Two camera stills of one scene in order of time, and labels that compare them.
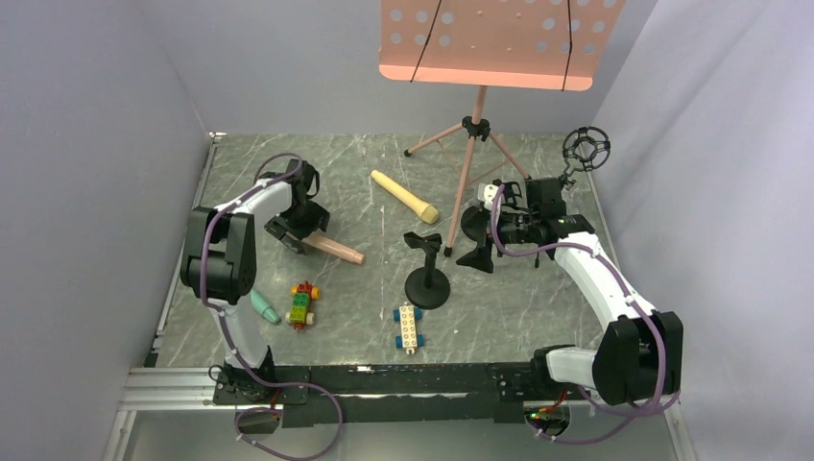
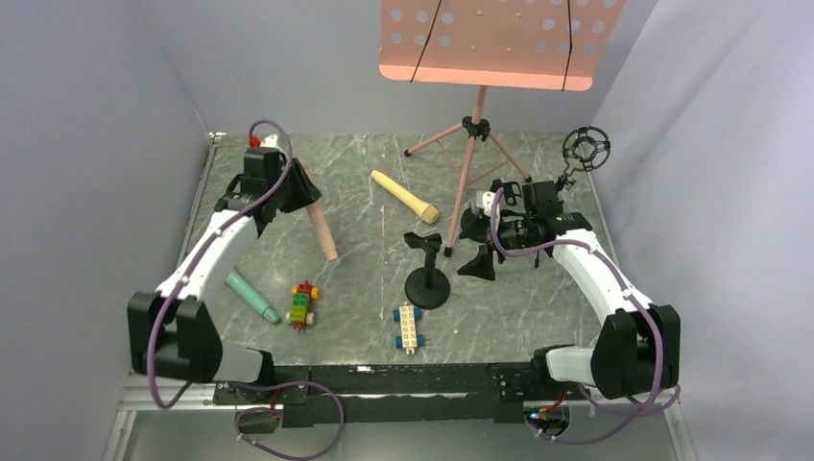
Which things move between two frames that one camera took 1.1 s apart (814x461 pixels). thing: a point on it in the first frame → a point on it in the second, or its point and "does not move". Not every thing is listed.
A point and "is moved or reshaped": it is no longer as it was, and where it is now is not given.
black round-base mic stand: [427, 287] does not move
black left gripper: [291, 230] → [299, 188]
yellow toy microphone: [426, 211] does not move
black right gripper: [494, 225] does not move
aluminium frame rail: [170, 389] does not move
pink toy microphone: [331, 247] is moved or reshaped
